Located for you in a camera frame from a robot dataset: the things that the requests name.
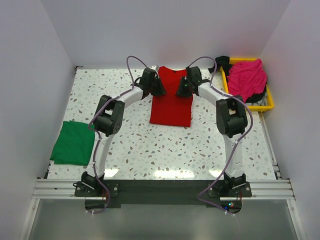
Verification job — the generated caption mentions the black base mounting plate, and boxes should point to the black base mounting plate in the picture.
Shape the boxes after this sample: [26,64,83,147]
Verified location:
[73,180,253,213]

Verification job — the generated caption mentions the folded green t shirt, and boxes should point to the folded green t shirt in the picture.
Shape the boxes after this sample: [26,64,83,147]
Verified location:
[50,121,95,166]

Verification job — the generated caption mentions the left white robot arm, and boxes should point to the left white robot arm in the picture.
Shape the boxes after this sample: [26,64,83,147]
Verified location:
[76,67,166,197]

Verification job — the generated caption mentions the red t shirt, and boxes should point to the red t shirt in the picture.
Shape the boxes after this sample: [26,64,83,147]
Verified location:
[149,66,193,128]

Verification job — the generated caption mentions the pink t shirt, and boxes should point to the pink t shirt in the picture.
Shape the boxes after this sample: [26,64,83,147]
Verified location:
[226,58,268,103]

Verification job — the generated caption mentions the grey cloth in bin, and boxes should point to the grey cloth in bin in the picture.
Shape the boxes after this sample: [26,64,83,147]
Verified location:
[257,94,269,106]

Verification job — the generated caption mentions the aluminium rail frame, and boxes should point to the aluminium rail frame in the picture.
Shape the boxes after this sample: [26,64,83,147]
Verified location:
[31,160,307,240]

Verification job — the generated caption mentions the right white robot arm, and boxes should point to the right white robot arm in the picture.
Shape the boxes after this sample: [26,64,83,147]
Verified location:
[176,66,248,197]

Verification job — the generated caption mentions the yellow plastic bin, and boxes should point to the yellow plastic bin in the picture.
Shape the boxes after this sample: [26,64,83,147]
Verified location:
[219,57,275,112]

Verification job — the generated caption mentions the black t shirt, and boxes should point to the black t shirt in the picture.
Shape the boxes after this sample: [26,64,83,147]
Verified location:
[215,56,233,76]

